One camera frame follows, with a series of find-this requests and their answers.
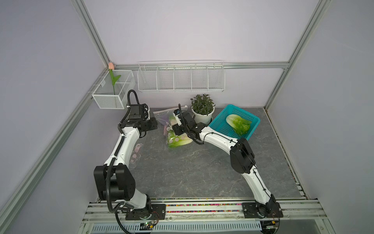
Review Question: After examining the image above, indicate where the artificial pink tulip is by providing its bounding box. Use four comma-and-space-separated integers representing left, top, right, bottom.
108, 62, 121, 95

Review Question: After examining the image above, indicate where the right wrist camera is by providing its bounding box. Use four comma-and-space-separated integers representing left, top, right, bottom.
171, 109, 182, 126

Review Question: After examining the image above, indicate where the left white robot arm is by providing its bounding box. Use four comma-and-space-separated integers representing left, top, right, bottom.
93, 98, 157, 219

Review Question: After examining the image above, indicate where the chinese cabbage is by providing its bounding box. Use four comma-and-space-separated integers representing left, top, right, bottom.
226, 114, 252, 136
167, 130, 192, 148

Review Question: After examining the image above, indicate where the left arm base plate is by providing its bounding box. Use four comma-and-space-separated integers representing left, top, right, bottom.
125, 203, 166, 220

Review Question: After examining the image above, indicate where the clear pink-dotted zipper bag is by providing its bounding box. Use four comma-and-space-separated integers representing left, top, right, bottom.
153, 107, 177, 138

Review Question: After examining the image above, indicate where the teal plastic basket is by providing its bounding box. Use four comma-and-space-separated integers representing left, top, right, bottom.
209, 104, 260, 140

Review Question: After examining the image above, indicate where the white wire wall rack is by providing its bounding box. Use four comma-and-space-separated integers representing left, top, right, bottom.
137, 60, 226, 92

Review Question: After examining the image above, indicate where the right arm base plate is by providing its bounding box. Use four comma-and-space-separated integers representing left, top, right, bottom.
242, 200, 283, 219

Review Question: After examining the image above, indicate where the white mesh wall basket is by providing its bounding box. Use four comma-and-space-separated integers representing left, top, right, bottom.
92, 70, 135, 110

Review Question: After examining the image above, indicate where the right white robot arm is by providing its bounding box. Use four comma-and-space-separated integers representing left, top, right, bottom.
172, 104, 283, 219

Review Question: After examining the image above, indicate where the potted green plant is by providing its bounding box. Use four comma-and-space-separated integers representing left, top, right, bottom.
191, 94, 215, 125

